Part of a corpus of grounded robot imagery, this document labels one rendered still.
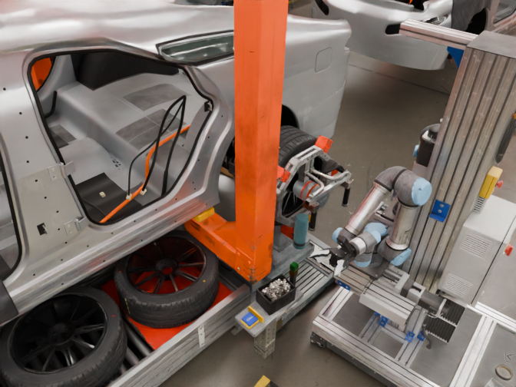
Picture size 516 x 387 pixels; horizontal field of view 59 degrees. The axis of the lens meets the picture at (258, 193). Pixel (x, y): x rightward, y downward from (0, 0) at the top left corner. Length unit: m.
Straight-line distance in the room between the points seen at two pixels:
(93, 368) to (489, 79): 2.30
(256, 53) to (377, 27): 3.24
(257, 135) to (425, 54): 3.26
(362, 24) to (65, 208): 3.73
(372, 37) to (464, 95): 3.07
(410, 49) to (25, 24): 3.77
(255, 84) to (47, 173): 1.01
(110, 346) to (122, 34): 1.61
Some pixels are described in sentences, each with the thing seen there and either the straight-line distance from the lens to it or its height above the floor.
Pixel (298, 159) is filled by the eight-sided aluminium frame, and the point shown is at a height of 1.12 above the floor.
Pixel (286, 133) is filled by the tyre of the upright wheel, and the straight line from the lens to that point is 2.93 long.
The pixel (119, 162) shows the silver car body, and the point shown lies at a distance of 3.38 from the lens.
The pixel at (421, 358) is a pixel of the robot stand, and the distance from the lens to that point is 3.09.
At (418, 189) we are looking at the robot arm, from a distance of 2.16.
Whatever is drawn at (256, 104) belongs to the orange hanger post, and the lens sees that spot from 2.05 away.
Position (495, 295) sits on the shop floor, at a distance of 3.92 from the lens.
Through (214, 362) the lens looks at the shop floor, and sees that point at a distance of 3.13.
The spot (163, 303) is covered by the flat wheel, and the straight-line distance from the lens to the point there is 2.79.
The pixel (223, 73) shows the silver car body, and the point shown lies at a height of 1.63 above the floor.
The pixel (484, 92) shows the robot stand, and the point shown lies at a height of 1.86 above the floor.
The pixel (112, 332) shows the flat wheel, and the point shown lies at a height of 0.51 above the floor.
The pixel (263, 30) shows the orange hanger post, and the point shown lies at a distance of 1.92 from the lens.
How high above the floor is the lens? 2.69
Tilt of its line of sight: 39 degrees down
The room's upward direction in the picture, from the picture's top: 2 degrees clockwise
